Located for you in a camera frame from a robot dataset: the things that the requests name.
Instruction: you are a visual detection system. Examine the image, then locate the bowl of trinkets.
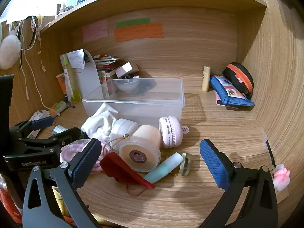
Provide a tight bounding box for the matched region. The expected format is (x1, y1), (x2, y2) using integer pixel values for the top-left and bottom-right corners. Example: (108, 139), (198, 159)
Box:
(114, 78), (141, 93)

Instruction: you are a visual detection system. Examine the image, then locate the red plastic piece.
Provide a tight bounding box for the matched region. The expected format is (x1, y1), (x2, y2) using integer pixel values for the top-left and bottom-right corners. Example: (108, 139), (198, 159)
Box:
(99, 152), (155, 190)

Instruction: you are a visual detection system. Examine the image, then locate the orange tube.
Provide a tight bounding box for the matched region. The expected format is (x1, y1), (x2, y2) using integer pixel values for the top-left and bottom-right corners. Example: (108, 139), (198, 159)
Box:
(56, 73), (68, 96)

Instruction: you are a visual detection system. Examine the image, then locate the orange sticky note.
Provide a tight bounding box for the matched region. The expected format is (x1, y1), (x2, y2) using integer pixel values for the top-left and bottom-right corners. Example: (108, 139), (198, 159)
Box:
(113, 23), (164, 43)

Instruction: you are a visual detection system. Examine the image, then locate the pink round pad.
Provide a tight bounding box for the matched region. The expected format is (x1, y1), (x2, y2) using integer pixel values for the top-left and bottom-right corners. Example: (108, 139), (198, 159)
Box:
(59, 140), (108, 173)

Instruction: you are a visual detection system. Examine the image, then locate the white tape roll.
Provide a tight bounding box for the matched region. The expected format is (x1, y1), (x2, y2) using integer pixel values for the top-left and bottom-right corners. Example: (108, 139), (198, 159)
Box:
(118, 125), (162, 173)

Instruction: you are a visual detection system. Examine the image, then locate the pink paw toy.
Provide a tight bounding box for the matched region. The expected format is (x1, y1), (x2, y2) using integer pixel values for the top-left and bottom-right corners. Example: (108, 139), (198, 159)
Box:
(272, 164), (291, 192)

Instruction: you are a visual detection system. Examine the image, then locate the clear plastic storage box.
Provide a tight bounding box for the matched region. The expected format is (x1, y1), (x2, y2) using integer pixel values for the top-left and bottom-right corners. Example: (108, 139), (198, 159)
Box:
(82, 78), (186, 130)

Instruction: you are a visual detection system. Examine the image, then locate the white wrapped packet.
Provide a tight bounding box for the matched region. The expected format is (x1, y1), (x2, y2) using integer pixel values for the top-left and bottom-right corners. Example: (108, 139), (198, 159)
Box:
(28, 109), (52, 139)

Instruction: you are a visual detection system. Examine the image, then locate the white fluffy pompom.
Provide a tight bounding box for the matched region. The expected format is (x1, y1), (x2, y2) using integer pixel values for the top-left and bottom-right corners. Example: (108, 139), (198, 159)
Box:
(0, 35), (22, 70)

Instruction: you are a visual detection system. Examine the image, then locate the small silver can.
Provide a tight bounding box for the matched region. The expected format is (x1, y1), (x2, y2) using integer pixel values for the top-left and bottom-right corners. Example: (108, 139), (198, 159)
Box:
(52, 125), (68, 136)

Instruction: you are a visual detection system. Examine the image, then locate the small white box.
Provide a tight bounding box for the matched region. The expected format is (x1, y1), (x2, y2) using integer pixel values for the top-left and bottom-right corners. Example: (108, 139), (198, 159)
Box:
(115, 62), (139, 79)

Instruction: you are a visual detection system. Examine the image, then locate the stack of books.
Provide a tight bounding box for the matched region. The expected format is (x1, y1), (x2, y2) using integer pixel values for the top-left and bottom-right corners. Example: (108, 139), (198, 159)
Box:
(93, 55), (124, 84)

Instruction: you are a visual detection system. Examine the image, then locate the thin rubber band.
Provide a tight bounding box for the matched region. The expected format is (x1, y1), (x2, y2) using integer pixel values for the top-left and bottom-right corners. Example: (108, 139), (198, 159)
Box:
(103, 134), (130, 153)

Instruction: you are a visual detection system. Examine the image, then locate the white curved stand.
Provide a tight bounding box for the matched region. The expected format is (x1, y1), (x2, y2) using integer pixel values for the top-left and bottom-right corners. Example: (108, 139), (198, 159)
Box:
(60, 49), (101, 99)

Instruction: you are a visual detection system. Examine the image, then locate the pink white round device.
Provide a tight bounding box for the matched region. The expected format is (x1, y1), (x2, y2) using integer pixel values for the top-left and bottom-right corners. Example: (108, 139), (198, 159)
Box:
(159, 116), (183, 149)

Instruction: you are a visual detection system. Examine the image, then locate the blue patchwork pencil pouch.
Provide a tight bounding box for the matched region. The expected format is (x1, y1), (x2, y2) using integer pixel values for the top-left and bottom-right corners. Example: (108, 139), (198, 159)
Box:
(210, 75), (255, 107)

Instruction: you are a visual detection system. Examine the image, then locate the beige upright tube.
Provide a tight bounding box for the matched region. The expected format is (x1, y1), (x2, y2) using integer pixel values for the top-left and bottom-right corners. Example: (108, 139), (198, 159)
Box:
(202, 66), (211, 92)

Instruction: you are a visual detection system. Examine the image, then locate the wooden desk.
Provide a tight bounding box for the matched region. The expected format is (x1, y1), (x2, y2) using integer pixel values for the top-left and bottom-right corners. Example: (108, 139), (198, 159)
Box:
(27, 68), (287, 228)

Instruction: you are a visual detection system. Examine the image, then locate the teal squeeze tube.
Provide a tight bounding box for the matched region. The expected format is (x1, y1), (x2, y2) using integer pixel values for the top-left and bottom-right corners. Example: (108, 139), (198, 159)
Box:
(144, 152), (184, 184)

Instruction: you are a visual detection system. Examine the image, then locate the green spray bottle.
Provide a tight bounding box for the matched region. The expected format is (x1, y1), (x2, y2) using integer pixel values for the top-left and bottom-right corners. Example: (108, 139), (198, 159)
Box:
(62, 54), (82, 104)

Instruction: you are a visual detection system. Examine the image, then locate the black orange zip case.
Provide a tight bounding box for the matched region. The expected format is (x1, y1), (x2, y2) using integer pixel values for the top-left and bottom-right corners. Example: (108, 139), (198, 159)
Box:
(222, 62), (254, 100)

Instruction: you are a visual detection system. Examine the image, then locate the green white tube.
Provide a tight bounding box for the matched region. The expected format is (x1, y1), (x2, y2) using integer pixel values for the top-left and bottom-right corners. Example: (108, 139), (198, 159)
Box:
(49, 101), (67, 118)

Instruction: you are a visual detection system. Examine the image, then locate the white cloth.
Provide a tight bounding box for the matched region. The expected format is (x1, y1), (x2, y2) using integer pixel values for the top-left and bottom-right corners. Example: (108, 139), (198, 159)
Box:
(81, 103), (119, 143)

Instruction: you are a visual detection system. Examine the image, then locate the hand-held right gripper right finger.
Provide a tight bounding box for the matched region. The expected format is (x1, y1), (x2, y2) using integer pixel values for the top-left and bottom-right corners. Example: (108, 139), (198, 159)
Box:
(199, 138), (278, 228)

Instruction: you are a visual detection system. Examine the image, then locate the white cream jar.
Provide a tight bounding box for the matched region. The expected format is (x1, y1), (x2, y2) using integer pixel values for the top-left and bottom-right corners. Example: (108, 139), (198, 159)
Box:
(110, 118), (139, 143)

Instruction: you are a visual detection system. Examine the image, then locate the person's left forearm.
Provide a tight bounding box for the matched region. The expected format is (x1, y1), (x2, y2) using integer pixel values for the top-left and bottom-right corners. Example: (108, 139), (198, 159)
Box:
(0, 177), (25, 227)

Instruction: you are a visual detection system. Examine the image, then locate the black pen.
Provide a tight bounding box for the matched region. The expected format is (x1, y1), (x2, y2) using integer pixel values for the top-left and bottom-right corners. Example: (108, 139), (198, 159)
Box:
(265, 139), (277, 169)

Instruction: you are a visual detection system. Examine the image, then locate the green sticky note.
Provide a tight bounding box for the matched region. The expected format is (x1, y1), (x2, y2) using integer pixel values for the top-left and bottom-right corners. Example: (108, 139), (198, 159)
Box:
(116, 18), (151, 29)

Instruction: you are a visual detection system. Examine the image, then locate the white cable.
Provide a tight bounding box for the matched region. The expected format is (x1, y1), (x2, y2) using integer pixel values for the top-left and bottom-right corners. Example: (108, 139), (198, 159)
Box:
(9, 17), (55, 117)

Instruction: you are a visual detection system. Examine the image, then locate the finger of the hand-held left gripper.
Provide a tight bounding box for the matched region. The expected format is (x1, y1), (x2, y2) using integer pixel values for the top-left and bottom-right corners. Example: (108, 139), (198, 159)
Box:
(9, 116), (54, 134)
(20, 127), (82, 148)

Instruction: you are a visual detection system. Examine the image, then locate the yellow cloth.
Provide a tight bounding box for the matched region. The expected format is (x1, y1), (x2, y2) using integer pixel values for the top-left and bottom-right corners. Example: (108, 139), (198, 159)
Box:
(52, 187), (106, 228)

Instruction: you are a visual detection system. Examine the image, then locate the pink sticky note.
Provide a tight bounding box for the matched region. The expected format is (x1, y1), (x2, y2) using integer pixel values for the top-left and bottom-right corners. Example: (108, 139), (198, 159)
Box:
(83, 20), (109, 43)

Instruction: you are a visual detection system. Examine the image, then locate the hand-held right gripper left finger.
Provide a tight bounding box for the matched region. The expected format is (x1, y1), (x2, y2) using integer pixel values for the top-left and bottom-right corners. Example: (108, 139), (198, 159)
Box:
(22, 138), (102, 228)

